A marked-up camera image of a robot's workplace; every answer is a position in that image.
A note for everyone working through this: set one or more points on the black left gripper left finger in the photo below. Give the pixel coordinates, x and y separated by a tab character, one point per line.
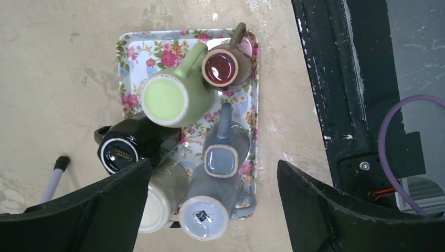
103	216

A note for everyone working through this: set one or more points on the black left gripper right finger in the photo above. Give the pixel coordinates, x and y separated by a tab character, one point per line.
322	218

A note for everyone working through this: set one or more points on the light green mug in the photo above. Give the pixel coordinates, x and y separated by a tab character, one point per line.
176	97

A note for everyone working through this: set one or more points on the cream white mug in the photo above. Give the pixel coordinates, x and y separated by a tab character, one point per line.
167	188

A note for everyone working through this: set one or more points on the black glossy mug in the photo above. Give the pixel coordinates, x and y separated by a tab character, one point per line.
131	140

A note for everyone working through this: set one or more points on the light grey mug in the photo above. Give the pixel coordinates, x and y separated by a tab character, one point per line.
212	203

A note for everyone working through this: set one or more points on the small blue-grey mug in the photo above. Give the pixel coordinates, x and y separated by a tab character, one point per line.
226	145

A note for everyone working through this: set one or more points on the small brown mug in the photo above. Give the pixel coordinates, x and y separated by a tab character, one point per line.
226	67

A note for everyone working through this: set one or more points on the white music stand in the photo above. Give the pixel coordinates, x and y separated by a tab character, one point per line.
60	166

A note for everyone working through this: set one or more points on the floral serving tray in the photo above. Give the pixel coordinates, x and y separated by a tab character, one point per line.
142	54

